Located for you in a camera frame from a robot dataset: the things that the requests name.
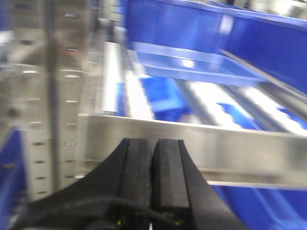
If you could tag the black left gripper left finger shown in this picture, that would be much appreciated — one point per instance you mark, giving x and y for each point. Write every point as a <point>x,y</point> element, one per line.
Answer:
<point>112,196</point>

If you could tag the large blue storage bin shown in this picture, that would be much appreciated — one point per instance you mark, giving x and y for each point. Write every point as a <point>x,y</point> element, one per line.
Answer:
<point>275,44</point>

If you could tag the blue plastic tray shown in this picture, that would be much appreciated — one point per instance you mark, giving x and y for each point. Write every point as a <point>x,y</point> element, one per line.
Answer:
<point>190,65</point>

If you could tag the lower blue storage bin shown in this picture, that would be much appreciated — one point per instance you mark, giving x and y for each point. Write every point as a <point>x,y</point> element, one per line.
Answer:
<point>266,208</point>

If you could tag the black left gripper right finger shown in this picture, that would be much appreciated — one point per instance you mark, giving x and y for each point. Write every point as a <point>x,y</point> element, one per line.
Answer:
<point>181,193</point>

